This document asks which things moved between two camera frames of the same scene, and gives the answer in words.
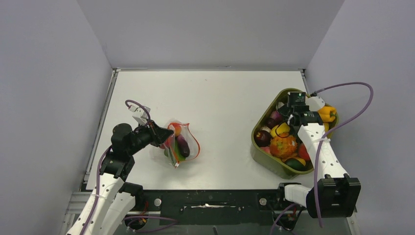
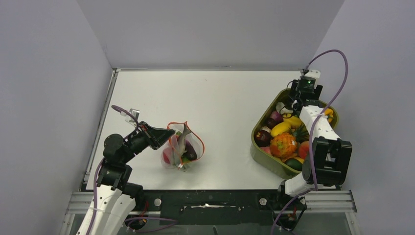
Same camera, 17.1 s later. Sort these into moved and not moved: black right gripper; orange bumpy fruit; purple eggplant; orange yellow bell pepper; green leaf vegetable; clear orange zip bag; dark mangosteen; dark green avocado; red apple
Moved: clear orange zip bag; green leaf vegetable; purple eggplant; black right gripper; red apple
Not moved: dark mangosteen; orange yellow bell pepper; orange bumpy fruit; dark green avocado
